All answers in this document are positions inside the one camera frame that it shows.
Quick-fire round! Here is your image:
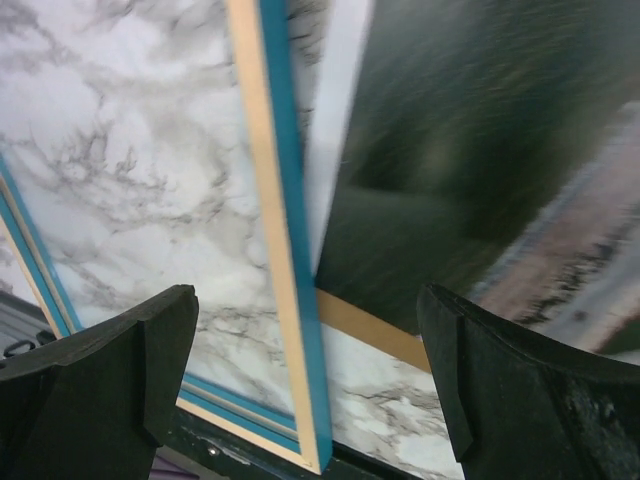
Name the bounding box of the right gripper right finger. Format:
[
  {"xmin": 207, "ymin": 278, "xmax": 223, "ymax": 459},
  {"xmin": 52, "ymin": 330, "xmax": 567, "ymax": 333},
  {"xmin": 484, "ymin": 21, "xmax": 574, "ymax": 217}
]
[{"xmin": 417, "ymin": 284, "xmax": 639, "ymax": 479}]

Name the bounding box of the aerial landscape photo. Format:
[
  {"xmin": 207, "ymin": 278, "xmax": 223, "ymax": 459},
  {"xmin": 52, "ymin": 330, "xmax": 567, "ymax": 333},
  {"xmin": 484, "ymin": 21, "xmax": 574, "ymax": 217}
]
[{"xmin": 306, "ymin": 1, "xmax": 639, "ymax": 351}]

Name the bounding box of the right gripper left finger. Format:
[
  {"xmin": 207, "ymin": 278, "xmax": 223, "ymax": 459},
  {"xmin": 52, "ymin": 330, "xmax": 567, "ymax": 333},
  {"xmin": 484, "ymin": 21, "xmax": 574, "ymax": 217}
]
[{"xmin": 1, "ymin": 285, "xmax": 199, "ymax": 479}]

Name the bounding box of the light wooden picture frame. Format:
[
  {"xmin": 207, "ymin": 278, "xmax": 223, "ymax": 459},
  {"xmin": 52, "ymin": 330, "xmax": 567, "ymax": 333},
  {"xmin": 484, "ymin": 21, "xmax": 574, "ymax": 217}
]
[{"xmin": 1, "ymin": 1, "xmax": 332, "ymax": 474}]

